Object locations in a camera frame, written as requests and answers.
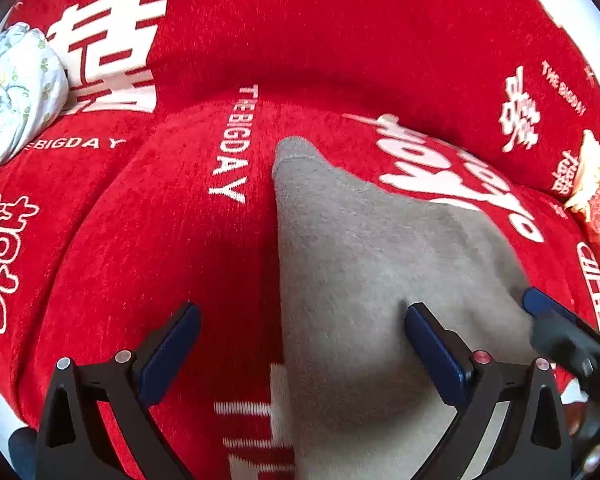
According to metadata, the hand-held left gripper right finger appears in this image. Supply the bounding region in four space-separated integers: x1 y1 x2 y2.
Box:
405 302 573 480

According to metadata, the white floral cloth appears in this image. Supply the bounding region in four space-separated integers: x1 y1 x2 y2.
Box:
0 24 70 179

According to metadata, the grey knit sweater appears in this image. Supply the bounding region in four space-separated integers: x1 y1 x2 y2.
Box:
271 136 546 480

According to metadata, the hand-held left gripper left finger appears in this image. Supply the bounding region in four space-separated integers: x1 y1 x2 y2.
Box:
35 302 202 480

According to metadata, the cream fringed cloth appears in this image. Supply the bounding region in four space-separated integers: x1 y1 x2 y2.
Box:
564 130 600 212

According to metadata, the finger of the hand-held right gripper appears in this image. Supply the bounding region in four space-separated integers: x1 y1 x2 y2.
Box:
522 287 600 353
529 316 600 381

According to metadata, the red printed blanket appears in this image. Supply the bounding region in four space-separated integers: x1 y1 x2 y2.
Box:
0 0 600 480

